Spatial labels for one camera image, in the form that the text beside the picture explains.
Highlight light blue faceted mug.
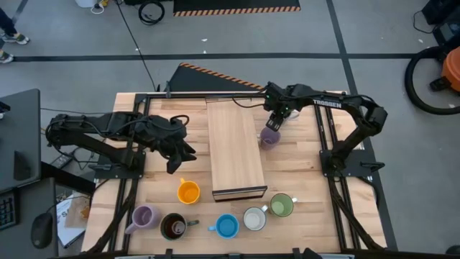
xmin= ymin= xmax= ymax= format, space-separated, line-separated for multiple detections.
xmin=208 ymin=213 xmax=240 ymax=240

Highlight white paper sheets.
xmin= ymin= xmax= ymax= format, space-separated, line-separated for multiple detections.
xmin=55 ymin=194 xmax=91 ymax=249

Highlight black power adapter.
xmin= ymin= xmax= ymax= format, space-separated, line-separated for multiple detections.
xmin=50 ymin=153 xmax=75 ymax=169

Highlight person's leg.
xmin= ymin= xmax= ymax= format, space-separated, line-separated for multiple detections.
xmin=0 ymin=6 xmax=18 ymax=36

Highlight grey desk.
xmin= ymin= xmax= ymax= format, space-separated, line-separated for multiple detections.
xmin=0 ymin=88 xmax=42 ymax=194

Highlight yellow mug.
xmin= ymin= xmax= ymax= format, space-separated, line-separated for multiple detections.
xmin=177 ymin=178 xmax=201 ymax=205

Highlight long black floor cable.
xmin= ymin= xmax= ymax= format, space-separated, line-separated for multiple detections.
xmin=114 ymin=0 xmax=160 ymax=91

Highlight wooden shelf black metal frame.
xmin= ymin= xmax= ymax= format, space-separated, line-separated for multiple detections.
xmin=206 ymin=101 xmax=269 ymax=203

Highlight black computer mouse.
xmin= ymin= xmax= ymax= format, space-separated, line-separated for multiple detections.
xmin=30 ymin=212 xmax=54 ymax=250

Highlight black desk gadget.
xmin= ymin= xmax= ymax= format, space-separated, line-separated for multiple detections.
xmin=13 ymin=150 xmax=32 ymax=181

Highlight black keyboard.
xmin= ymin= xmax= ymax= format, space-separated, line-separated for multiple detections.
xmin=0 ymin=188 xmax=19 ymax=231

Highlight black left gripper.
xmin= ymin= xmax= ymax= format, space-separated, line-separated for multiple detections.
xmin=142 ymin=114 xmax=198 ymax=175

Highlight black vacuum hose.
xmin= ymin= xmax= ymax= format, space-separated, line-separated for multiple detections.
xmin=404 ymin=45 xmax=460 ymax=116

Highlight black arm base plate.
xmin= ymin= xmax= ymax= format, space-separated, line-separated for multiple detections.
xmin=319 ymin=149 xmax=385 ymax=178
xmin=93 ymin=150 xmax=147 ymax=180

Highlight black aluminium table frame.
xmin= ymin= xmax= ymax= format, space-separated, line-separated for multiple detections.
xmin=86 ymin=91 xmax=389 ymax=259

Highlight white mug blue leaf pattern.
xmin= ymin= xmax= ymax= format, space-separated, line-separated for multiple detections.
xmin=242 ymin=204 xmax=270 ymax=232

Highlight orange shop vacuum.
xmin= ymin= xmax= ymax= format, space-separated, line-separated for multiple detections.
xmin=429 ymin=46 xmax=460 ymax=93

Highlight coiled black cable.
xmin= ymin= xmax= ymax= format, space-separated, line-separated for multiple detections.
xmin=138 ymin=0 xmax=166 ymax=26

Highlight green mug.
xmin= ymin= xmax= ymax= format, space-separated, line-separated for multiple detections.
xmin=269 ymin=193 xmax=298 ymax=218

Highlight purple ribbed mug white handle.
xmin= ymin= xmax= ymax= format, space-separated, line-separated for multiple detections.
xmin=257 ymin=126 xmax=282 ymax=151

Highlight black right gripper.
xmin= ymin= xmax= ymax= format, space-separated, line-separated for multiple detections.
xmin=264 ymin=81 xmax=300 ymax=133

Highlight plain lilac mug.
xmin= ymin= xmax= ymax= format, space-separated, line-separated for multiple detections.
xmin=124 ymin=204 xmax=162 ymax=235

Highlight dark brown mug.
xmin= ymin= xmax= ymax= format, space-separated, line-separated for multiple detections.
xmin=160 ymin=212 xmax=200 ymax=241

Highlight black equipment case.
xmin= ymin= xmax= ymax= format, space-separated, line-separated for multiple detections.
xmin=422 ymin=0 xmax=460 ymax=46

